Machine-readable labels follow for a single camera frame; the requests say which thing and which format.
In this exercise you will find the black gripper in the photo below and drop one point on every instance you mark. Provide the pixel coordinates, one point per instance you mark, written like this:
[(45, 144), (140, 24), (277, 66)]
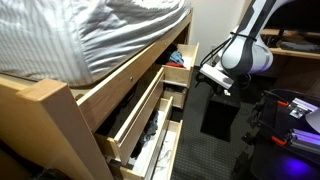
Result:
[(216, 90)]

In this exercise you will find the wooden drawer with grey clothes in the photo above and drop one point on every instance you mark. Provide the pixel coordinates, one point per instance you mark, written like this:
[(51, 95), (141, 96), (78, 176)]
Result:
[(136, 123)]

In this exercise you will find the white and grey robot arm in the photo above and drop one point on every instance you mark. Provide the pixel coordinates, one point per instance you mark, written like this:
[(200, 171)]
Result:
[(246, 53)]

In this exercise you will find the wooden drawer with white clothes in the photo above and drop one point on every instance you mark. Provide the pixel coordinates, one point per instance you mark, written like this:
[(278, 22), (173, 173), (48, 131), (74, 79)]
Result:
[(175, 146)]

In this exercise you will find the wooden drawer with dark clothes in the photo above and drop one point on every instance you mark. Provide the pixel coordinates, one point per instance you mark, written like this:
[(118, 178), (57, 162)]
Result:
[(153, 151)]

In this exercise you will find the white sticker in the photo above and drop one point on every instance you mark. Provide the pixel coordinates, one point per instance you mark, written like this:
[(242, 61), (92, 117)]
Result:
[(227, 92)]

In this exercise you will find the black box with white sticker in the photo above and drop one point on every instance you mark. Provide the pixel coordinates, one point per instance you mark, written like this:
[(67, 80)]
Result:
[(218, 120)]

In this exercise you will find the red cloth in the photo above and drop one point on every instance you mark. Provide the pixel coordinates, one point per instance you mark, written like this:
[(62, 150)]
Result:
[(175, 65)]

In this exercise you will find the blue cloth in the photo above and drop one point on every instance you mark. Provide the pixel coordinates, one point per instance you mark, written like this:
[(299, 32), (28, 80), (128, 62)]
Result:
[(176, 57)]

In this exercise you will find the dark clothes pile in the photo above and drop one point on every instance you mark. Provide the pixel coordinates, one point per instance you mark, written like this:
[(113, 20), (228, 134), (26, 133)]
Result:
[(148, 133)]

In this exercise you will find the wooden desk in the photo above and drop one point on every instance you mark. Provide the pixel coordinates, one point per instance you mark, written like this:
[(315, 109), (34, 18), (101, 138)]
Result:
[(293, 53)]

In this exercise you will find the silver aluminium extrusion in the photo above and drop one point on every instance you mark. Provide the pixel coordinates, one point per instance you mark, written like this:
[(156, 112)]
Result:
[(305, 141), (301, 107)]

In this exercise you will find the white and beige clothes pile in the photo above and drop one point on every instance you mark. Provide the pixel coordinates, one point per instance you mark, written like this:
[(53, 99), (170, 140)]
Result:
[(165, 160)]

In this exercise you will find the black keyboard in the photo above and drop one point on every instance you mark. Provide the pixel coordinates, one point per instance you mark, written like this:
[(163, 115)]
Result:
[(300, 46)]

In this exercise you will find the white rounded cover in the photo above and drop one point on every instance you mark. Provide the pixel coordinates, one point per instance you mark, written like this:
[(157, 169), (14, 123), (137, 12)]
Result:
[(315, 121)]

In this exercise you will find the black television screen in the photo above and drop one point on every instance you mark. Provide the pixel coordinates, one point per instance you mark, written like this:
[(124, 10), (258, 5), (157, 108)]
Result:
[(296, 15)]

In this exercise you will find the mattress with grey sheet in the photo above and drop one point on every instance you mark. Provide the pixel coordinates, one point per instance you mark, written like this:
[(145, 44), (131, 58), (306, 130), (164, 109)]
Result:
[(83, 33)]

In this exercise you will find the wooden bed frame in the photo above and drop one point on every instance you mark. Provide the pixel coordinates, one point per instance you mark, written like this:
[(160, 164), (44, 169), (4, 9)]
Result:
[(50, 126)]

